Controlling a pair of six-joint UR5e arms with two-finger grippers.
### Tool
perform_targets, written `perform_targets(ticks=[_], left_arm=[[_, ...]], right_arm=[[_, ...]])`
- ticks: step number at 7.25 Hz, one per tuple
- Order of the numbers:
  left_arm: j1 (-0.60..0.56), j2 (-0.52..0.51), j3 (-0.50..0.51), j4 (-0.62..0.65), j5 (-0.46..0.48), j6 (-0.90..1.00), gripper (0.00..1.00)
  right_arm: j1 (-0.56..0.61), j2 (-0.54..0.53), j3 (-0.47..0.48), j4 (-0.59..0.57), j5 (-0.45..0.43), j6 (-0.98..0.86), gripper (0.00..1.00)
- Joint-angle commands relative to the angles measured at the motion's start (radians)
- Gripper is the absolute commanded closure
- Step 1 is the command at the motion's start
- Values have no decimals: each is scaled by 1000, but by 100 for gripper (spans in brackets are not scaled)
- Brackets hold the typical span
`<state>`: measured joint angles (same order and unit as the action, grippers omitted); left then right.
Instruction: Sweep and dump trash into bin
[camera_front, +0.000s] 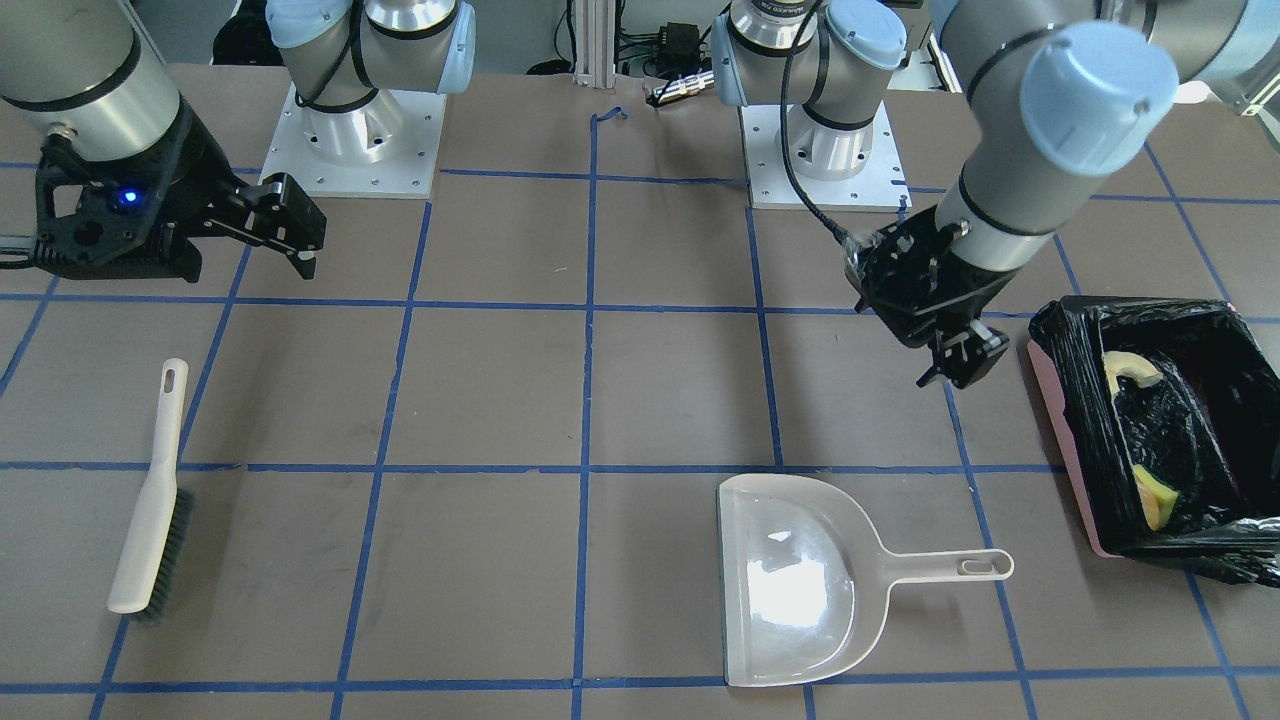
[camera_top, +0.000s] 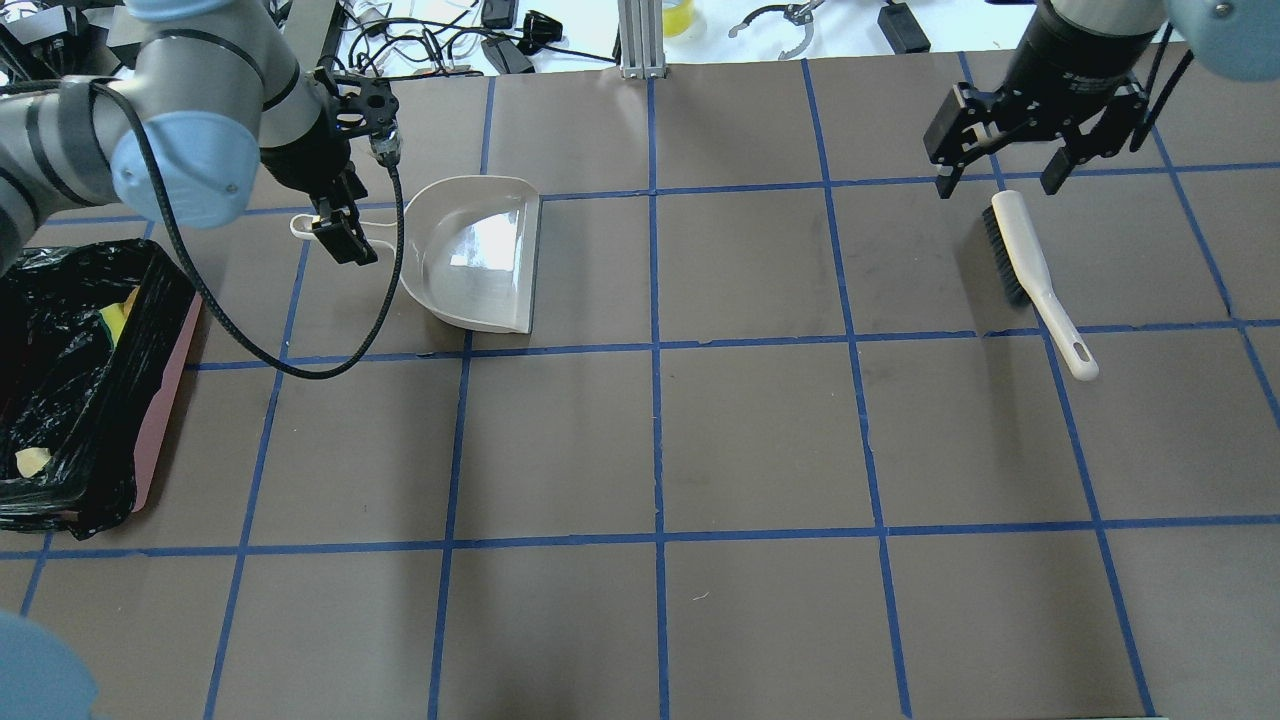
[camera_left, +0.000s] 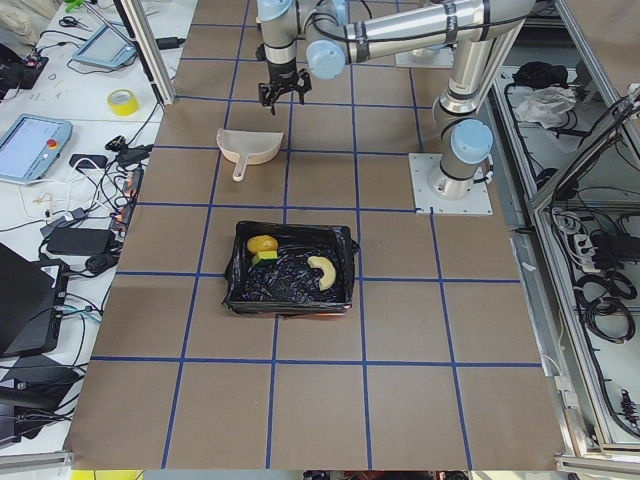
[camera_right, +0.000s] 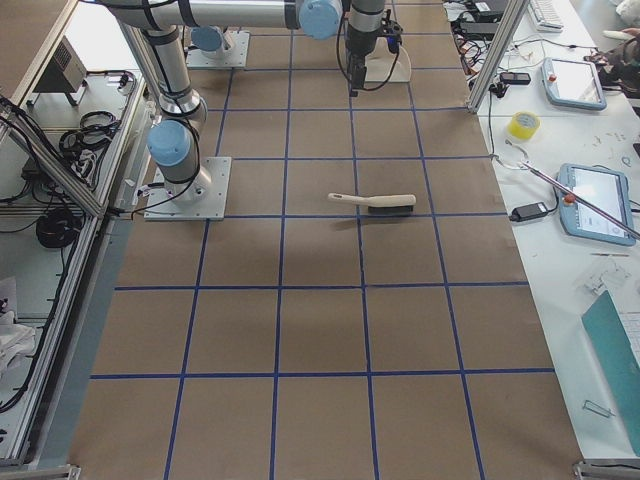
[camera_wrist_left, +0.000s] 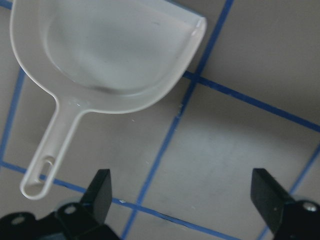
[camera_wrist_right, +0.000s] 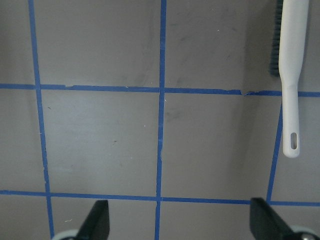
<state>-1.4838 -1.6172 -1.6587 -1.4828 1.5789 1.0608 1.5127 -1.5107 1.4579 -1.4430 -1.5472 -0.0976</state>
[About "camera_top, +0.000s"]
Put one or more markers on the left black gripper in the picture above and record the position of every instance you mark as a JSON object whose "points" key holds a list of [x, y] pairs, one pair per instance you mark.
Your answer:
{"points": [[300, 167]]}

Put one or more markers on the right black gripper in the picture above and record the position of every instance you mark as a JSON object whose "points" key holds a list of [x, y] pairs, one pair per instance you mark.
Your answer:
{"points": [[1058, 62]]}

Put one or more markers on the beige hand brush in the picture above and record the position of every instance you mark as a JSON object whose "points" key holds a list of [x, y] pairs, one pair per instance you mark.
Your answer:
{"points": [[1025, 276]]}

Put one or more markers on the beige plastic dustpan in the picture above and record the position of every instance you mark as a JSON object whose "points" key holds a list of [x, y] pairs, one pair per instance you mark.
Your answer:
{"points": [[472, 250]]}

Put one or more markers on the yellow sponge piece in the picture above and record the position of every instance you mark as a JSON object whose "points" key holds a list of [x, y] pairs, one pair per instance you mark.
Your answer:
{"points": [[113, 317]]}

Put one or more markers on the croissant piece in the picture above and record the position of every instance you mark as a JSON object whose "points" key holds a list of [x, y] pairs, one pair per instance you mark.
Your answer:
{"points": [[31, 461]]}

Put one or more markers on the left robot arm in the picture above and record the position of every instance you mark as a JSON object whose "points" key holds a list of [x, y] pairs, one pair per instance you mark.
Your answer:
{"points": [[99, 173]]}

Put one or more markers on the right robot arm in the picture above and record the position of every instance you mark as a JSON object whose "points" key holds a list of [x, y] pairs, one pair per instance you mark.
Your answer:
{"points": [[1233, 39]]}

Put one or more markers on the black lined trash bin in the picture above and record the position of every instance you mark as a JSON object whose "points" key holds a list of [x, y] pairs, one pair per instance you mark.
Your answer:
{"points": [[66, 389]]}

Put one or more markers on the black power adapter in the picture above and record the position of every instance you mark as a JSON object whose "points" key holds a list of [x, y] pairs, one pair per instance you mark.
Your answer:
{"points": [[505, 57]]}

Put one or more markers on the aluminium frame post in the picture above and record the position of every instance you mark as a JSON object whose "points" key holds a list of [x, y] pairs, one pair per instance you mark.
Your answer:
{"points": [[640, 35]]}

